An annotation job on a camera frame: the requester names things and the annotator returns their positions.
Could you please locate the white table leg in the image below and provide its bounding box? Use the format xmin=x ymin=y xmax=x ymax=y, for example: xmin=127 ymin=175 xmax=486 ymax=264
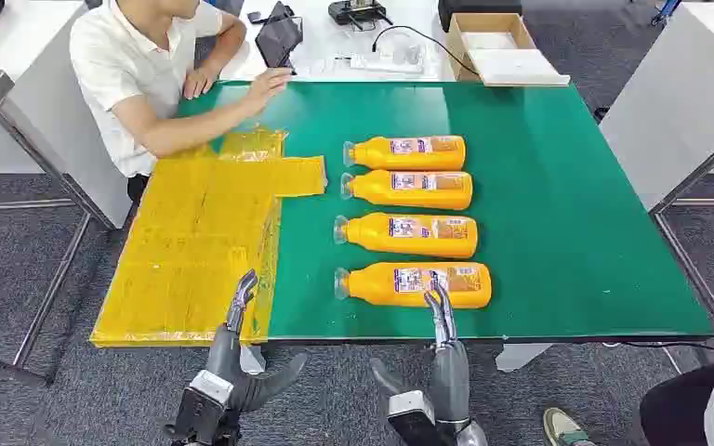
xmin=239 ymin=344 xmax=268 ymax=376
xmin=495 ymin=342 xmax=553 ymax=374

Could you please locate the blue object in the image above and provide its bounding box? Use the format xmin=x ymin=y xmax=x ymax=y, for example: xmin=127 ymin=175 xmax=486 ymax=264
xmin=650 ymin=0 xmax=682 ymax=26

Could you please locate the orange drink bottle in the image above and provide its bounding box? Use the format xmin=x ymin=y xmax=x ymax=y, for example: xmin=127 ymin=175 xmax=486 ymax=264
xmin=341 ymin=135 xmax=468 ymax=172
xmin=339 ymin=169 xmax=474 ymax=212
xmin=333 ymin=262 xmax=493 ymax=310
xmin=333 ymin=212 xmax=480 ymax=260

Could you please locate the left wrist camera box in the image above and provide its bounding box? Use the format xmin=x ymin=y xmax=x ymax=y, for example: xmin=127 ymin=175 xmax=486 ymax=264
xmin=188 ymin=369 xmax=235 ymax=406

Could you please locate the person's left hand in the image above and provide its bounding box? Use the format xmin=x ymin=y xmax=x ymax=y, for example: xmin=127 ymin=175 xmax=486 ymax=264
xmin=182 ymin=64 xmax=220 ymax=101

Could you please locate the person in dark trousers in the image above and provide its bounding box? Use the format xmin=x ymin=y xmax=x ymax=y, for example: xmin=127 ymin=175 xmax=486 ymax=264
xmin=638 ymin=356 xmax=714 ymax=446

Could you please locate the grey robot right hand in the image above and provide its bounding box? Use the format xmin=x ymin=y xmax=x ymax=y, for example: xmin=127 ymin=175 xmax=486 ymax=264
xmin=369 ymin=282 xmax=473 ymax=432

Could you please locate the white table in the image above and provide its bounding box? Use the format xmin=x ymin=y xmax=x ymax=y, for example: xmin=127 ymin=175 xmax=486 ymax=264
xmin=597 ymin=0 xmax=714 ymax=215
xmin=0 ymin=0 xmax=134 ymax=230

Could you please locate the white foam board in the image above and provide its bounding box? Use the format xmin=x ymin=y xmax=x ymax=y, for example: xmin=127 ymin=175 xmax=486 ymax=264
xmin=467 ymin=46 xmax=572 ymax=88

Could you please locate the person's right hand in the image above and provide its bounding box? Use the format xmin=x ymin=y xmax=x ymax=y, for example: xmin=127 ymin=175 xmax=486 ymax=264
xmin=241 ymin=67 xmax=294 ymax=117

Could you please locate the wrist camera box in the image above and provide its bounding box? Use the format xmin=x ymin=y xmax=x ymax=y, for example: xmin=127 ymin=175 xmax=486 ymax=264
xmin=386 ymin=389 xmax=445 ymax=446
xmin=188 ymin=369 xmax=235 ymax=406

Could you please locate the seated person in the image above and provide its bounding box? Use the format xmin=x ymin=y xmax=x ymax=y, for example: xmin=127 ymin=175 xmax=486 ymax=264
xmin=68 ymin=0 xmax=294 ymax=205

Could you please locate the white power strip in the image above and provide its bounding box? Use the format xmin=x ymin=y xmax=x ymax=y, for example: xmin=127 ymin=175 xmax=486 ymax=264
xmin=349 ymin=51 xmax=427 ymax=75

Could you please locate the person's shoe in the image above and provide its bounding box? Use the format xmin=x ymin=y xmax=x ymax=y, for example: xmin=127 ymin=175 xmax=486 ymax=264
xmin=540 ymin=406 xmax=599 ymax=446

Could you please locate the yellow sheet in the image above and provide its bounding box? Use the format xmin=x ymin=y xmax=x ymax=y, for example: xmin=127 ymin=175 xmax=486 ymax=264
xmin=89 ymin=125 xmax=329 ymax=349

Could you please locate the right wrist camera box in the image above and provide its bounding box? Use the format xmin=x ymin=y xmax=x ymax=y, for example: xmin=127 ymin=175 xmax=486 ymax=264
xmin=386 ymin=389 xmax=445 ymax=446

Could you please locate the cardboard box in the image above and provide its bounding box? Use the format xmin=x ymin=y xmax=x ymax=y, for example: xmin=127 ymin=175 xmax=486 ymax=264
xmin=445 ymin=12 xmax=572 ymax=88

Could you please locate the green table mat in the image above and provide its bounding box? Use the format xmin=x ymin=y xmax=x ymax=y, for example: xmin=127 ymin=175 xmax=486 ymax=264
xmin=175 ymin=80 xmax=714 ymax=344

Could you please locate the black controller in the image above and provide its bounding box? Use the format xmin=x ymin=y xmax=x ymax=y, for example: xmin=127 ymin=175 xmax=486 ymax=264
xmin=327 ymin=0 xmax=394 ymax=32

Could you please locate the thin black floor cable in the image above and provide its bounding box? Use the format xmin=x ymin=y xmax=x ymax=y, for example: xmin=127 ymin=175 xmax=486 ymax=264
xmin=602 ymin=340 xmax=714 ymax=359

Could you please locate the black tablet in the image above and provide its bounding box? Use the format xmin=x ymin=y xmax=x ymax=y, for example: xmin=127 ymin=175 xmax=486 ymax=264
xmin=254 ymin=1 xmax=305 ymax=76

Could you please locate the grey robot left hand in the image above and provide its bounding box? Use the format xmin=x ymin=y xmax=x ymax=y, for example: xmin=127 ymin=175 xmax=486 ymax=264
xmin=205 ymin=269 xmax=309 ymax=413

